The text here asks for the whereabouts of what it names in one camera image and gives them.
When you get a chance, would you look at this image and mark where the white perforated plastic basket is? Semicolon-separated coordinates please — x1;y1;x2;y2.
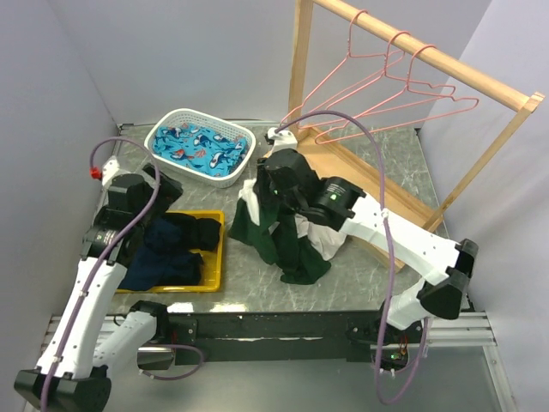
144;108;256;188

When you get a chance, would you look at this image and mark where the yellow plastic tray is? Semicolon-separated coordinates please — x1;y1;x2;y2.
117;210;225;294

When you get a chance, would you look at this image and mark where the wooden clothes rack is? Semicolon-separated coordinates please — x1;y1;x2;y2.
287;0;546;274

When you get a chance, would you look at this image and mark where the white and green t-shirt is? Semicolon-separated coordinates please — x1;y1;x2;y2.
229;179;347;285

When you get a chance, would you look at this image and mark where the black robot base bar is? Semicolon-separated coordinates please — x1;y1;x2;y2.
165;310;381;363

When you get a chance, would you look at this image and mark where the blue shark print cloth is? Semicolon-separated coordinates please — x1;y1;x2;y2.
152;123;248;178

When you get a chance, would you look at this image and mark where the aluminium rail frame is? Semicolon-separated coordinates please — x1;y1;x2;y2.
23;122;516;412

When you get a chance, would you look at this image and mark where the dark navy clothes pile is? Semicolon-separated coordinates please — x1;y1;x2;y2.
118;213;221;292

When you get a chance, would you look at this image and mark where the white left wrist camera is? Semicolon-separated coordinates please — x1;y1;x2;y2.
89;156;121;187

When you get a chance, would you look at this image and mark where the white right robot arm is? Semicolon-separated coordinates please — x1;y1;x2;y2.
262;148;479;342

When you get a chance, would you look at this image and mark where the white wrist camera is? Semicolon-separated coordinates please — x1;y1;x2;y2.
264;127;298;153
89;156;121;187

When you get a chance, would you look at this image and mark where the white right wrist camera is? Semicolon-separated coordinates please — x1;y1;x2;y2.
264;127;298;153

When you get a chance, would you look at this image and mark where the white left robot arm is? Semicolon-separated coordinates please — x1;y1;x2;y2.
14;162;183;411

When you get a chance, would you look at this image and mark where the pink wire hanger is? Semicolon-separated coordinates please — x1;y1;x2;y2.
287;28;456;128
314;44;480;146
279;9;406;130

